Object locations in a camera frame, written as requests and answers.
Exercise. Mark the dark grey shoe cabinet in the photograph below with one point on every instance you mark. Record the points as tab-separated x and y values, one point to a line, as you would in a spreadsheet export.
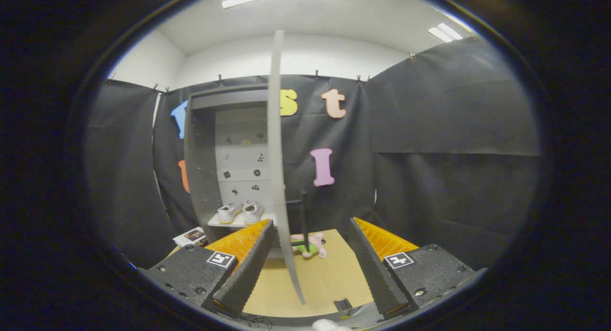
200	178

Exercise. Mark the black backdrop cloth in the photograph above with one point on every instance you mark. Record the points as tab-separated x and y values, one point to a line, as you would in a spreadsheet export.
453	130

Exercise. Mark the white book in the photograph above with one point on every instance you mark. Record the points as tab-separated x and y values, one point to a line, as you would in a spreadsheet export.
191	235

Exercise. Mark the light grey shoe cabinet door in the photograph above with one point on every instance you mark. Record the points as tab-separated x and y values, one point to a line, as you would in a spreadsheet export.
276	154

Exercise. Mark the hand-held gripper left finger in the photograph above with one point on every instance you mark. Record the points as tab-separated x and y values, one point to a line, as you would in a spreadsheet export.
250	273

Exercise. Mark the white canvas shoe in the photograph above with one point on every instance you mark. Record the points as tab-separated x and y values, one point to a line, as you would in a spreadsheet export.
251	211
228	212

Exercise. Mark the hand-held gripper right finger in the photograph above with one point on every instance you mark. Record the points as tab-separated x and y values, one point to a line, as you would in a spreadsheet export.
377	273

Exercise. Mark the pink plush toy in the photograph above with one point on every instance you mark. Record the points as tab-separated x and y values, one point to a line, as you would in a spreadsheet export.
315	245

